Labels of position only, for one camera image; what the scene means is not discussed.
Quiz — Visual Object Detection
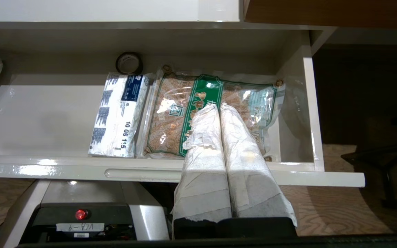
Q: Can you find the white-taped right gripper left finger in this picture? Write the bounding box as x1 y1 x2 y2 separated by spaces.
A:
173 103 233 223

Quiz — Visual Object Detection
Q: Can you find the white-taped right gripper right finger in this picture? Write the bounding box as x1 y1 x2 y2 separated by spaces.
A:
220 103 297 227

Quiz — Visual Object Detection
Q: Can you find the cereal bag with green label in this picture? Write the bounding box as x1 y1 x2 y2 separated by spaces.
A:
136 65 286 163

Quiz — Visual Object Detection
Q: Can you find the white pack with blue print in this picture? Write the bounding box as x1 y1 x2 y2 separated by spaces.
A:
88 72 151 158

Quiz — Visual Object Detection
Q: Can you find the grey cabinet drawer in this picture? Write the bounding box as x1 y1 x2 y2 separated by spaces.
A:
0 21 366 188

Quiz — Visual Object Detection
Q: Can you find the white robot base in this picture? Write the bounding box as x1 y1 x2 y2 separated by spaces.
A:
0 179 172 246

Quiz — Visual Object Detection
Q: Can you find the black tape roll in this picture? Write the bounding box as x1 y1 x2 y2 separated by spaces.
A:
115 52 143 75

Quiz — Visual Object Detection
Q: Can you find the black chair base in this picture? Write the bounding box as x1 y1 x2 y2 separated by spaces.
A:
341 110 397 209

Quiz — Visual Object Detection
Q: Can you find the brown wooden side cabinet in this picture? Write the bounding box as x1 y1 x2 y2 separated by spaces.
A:
242 0 397 145

